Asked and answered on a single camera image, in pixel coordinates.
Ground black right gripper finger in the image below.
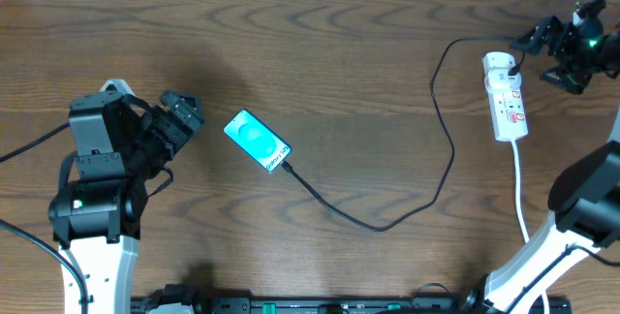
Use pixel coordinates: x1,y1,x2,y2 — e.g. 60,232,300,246
540,66,592,95
510,16,564,56

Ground Galaxy S25 smartphone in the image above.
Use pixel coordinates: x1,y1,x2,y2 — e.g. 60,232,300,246
224,109,292,173

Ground black charging cable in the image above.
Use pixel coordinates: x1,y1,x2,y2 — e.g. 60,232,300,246
280,35,526,234

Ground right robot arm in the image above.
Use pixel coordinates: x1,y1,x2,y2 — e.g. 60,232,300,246
461,11,619,313

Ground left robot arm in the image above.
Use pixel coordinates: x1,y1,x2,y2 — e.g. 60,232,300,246
48,79,205,313

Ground white charger plug adapter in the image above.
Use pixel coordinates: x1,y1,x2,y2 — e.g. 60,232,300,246
482,51,520,76

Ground white power strip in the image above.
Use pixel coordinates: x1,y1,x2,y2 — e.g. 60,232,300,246
484,69,528,142

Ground black left camera cable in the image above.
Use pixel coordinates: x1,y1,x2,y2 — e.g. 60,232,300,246
0,122,93,314

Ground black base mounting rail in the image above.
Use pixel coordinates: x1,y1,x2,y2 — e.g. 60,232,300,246
130,283,573,314

